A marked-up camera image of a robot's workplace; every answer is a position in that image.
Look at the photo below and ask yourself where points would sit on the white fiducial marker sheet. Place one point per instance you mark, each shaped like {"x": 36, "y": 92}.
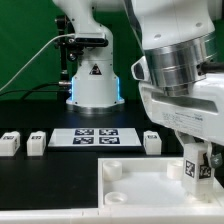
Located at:
{"x": 94, "y": 137}

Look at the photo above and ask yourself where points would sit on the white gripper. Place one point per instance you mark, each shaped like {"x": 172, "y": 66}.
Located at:
{"x": 199, "y": 114}

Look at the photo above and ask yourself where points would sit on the black camera stand pole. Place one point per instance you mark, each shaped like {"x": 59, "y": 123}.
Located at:
{"x": 64, "y": 26}

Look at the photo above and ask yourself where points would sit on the white L-shaped obstacle fence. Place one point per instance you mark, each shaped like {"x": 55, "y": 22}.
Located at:
{"x": 115, "y": 215}

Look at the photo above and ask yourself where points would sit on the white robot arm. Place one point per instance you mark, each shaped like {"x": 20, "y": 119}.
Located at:
{"x": 180, "y": 83}

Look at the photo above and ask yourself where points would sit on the white square tabletop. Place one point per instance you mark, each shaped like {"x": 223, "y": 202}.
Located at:
{"x": 149, "y": 183}

